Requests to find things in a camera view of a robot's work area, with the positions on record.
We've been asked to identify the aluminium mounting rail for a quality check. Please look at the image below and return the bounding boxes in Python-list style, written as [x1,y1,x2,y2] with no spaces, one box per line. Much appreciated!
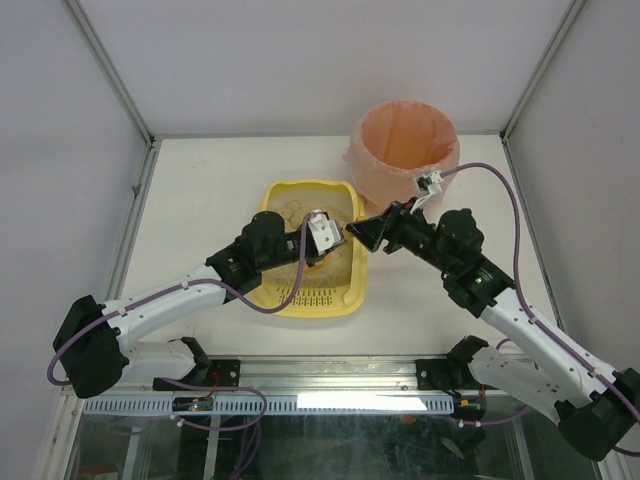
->
[204,355,446,393]

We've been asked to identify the orange lined trash bin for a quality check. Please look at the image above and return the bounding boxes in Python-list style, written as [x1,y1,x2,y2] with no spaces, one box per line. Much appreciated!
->
[344,100,460,214]

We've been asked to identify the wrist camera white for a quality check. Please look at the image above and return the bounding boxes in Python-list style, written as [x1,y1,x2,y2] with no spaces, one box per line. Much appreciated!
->
[410,170,444,213]
[307,217,345,253]

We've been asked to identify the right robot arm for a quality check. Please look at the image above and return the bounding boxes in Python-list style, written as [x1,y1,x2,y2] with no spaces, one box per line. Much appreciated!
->
[346,202,639,461]

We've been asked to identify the yellow litter box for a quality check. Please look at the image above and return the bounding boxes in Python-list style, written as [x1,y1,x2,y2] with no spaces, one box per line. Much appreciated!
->
[249,180,367,319]

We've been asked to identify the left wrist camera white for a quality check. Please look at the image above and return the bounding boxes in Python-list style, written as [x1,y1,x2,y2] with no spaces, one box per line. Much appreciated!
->
[307,217,345,253]

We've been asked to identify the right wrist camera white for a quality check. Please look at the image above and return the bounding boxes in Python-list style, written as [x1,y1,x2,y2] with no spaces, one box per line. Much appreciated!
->
[410,170,444,213]

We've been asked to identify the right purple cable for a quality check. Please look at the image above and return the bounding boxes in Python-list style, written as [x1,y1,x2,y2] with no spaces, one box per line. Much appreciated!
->
[439,162,640,455]

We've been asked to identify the cat litter sand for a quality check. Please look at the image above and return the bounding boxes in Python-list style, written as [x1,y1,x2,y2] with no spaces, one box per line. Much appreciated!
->
[263,190,353,288]

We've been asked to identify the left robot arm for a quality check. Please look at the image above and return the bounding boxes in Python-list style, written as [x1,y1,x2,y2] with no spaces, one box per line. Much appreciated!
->
[46,210,346,399]

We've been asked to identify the white slotted cable duct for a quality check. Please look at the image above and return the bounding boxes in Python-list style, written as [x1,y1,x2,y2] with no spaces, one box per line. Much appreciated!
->
[84,393,454,416]

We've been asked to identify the yellow litter scoop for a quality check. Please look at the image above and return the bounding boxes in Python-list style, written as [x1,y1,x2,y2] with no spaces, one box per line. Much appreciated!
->
[313,251,345,271]

